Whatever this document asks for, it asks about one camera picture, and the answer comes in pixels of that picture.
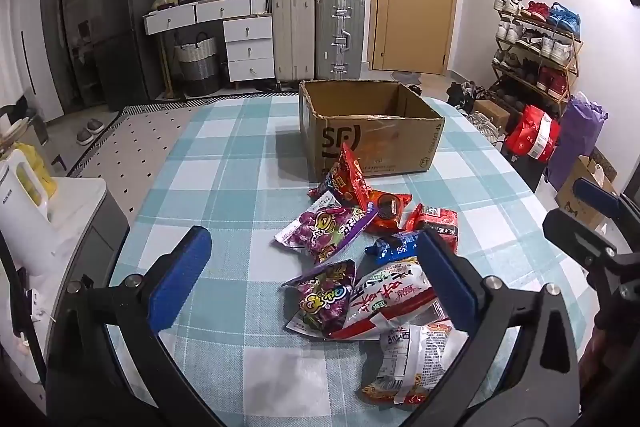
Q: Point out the white charger plug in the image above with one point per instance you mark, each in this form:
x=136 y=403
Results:
x=35 y=312

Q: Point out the beige suitcase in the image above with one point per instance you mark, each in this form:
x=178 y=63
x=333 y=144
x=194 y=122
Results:
x=294 y=37

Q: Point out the red cookie packet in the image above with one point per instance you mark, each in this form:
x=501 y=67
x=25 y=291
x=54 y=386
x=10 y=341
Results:
x=390 y=209

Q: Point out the small brown box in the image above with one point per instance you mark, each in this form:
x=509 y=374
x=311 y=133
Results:
x=492 y=111

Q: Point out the grey refrigerator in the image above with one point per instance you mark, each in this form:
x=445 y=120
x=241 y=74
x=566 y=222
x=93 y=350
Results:
x=120 y=32

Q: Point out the dotted floor rug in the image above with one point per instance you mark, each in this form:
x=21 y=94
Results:
x=150 y=142

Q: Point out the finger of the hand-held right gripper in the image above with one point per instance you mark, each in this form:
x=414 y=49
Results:
x=575 y=237
x=597 y=199

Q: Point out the silver suitcase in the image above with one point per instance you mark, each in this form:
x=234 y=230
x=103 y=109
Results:
x=340 y=37

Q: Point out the red triangular chip bag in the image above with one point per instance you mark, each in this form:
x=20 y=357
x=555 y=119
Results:
x=350 y=187

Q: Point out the dark glass cabinet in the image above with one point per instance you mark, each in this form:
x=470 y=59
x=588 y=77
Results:
x=65 y=32

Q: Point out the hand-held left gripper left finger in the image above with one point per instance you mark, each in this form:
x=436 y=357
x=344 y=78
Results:
x=180 y=277

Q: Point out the grey side cabinet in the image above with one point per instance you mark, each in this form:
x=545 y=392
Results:
x=85 y=217

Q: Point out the purple grape candy bag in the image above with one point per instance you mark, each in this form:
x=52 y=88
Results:
x=320 y=227
x=325 y=302

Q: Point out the open cardboard box with tag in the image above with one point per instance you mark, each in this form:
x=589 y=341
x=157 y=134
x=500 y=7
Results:
x=575 y=202

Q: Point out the grey slipper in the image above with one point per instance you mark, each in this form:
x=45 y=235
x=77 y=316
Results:
x=95 y=126
x=84 y=137

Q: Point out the white electric kettle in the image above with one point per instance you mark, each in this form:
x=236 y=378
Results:
x=20 y=217

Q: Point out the heap of black shoes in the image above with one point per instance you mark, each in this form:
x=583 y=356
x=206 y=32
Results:
x=465 y=94

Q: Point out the wooden shoe rack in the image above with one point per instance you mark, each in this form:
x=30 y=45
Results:
x=575 y=57

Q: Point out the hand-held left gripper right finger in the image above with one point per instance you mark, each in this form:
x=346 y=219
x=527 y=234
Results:
x=445 y=282

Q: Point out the grey white laundry basket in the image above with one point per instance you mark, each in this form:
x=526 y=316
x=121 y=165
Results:
x=197 y=67

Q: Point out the white drawer dresser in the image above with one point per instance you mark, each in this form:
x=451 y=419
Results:
x=245 y=52

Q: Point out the blue cookie packet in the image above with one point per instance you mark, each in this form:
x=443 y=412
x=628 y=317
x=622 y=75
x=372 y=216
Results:
x=395 y=247

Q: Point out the red shopping bag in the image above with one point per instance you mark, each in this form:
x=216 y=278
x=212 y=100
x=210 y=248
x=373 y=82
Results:
x=532 y=137

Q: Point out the yellow plastic bag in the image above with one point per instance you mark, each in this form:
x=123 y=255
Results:
x=40 y=172

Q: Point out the brown cardboard box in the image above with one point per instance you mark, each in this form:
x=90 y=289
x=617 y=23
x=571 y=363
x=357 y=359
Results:
x=370 y=142

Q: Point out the white red snack bag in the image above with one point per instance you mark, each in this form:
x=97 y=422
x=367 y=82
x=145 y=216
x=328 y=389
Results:
x=385 y=302

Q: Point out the shoe rack with shoes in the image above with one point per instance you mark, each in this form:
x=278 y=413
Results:
x=550 y=47

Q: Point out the white orange snack bag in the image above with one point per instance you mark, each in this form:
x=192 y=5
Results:
x=410 y=357

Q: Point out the red wafer packet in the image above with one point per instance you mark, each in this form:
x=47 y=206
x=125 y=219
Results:
x=435 y=222

